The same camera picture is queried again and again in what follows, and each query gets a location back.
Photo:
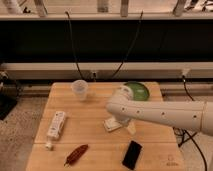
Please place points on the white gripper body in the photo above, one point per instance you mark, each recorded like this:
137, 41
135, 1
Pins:
124, 121

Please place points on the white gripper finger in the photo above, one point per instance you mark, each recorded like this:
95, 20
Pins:
131, 128

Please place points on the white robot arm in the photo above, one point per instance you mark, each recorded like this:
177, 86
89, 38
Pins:
190, 115

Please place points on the green ceramic bowl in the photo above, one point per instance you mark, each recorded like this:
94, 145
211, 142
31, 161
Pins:
140, 91

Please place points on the clear plastic cup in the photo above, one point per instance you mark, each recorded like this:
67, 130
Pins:
80, 89

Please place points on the black smartphone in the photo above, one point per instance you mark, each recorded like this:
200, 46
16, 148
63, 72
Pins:
131, 155

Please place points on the brown red dried pepper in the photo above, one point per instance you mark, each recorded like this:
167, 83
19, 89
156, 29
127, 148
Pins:
74, 156

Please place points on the white remote controller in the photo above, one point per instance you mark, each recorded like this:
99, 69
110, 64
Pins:
55, 128

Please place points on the black object at left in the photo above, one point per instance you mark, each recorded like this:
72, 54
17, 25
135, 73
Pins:
7, 103

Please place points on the wall power outlet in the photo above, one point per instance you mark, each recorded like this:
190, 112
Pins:
94, 75

